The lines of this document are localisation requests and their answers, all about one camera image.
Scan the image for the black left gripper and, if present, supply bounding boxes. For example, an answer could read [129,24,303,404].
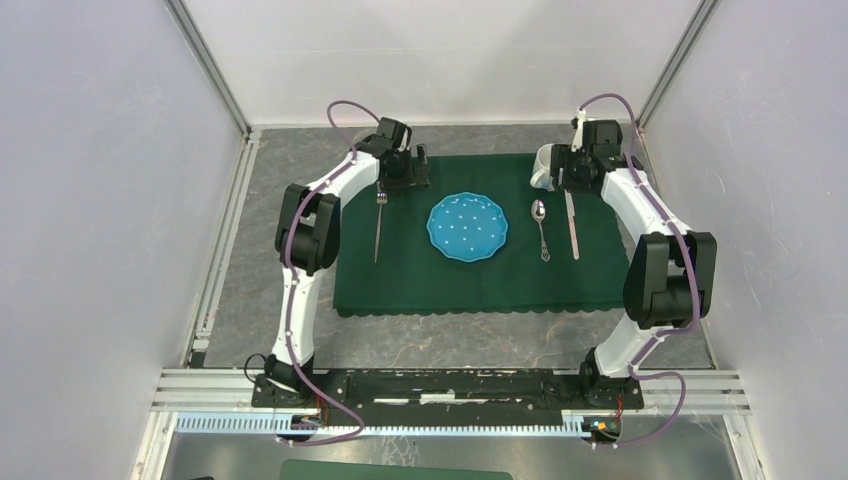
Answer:
[379,146,431,197]

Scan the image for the black handled knife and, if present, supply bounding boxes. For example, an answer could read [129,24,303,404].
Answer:
[564,190,580,260]

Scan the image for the silver fork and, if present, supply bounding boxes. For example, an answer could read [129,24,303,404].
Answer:
[374,190,388,263]

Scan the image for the white blue mug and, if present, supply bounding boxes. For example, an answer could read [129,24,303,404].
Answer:
[529,143,555,191]

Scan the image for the silver spoon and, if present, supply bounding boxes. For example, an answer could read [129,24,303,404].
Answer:
[531,199,551,262]

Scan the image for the dark green cloth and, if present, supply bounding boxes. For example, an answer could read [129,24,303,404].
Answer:
[333,153,629,317]

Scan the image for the blue polka dot plate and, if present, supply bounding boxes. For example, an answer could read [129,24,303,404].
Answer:
[425,192,509,263]

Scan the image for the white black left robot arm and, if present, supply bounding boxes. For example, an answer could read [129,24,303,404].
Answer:
[263,117,430,408]

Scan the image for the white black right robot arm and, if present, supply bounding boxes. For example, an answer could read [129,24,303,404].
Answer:
[549,112,717,408]

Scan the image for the green mat at bottom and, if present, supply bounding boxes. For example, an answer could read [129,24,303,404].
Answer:
[279,459,512,480]

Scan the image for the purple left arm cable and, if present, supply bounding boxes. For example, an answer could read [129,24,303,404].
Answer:
[278,99,382,447]

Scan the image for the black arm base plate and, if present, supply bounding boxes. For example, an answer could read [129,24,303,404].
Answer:
[250,367,645,429]

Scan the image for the blue slotted cable duct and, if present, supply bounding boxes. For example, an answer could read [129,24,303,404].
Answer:
[175,412,590,439]

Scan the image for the aluminium frame rails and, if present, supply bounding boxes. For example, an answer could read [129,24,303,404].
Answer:
[129,0,773,480]

